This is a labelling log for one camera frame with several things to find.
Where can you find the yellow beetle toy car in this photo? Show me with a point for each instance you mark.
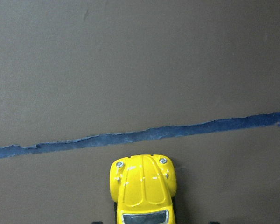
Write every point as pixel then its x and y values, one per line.
pixel 143 188

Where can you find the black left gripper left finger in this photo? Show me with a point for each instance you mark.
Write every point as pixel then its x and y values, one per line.
pixel 97 222

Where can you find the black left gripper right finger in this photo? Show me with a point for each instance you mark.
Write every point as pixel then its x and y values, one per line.
pixel 214 222

